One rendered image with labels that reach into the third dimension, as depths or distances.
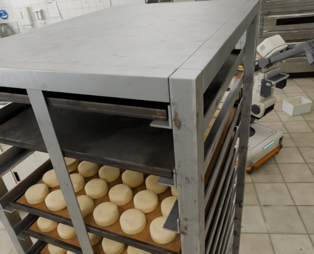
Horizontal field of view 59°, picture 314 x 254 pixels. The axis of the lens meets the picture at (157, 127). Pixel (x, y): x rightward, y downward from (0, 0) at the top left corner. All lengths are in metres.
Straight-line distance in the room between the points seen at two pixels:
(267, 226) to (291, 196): 0.44
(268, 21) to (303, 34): 0.62
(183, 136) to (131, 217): 0.28
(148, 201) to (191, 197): 0.22
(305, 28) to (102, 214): 4.97
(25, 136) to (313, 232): 2.38
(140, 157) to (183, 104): 0.15
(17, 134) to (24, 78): 0.19
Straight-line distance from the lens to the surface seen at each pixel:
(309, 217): 2.76
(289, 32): 5.16
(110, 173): 0.67
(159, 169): 0.38
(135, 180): 0.64
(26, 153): 0.71
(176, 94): 0.30
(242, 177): 1.14
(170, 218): 0.46
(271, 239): 2.52
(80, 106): 0.40
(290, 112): 4.22
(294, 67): 5.45
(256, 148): 2.94
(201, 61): 0.34
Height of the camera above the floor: 1.92
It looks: 30 degrees down
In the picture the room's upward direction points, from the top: 6 degrees counter-clockwise
